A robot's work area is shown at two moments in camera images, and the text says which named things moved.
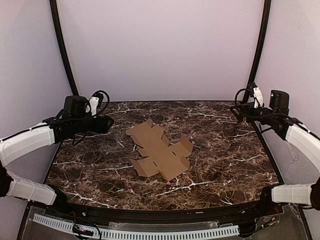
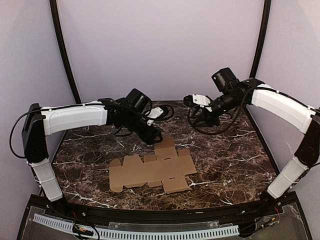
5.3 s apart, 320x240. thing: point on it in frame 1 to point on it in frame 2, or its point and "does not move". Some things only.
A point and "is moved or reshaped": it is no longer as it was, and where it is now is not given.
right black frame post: [260, 50] does not move
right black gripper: [248, 107] to [208, 119]
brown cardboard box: [170, 161] is moved or reshaped
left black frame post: [55, 21] does not move
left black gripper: [101, 126] to [150, 135]
